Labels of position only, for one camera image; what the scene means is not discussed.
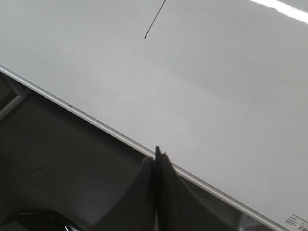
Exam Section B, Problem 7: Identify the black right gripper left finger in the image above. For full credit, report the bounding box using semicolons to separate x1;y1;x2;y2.
92;157;155;231

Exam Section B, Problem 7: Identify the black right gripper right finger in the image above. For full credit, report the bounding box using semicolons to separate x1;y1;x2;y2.
155;147;238;231

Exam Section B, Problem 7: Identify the black glossy object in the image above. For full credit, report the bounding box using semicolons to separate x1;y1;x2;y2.
0;210;82;231

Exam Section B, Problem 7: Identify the white whiteboard with aluminium frame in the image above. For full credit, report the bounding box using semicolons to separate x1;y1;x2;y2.
0;0;308;231

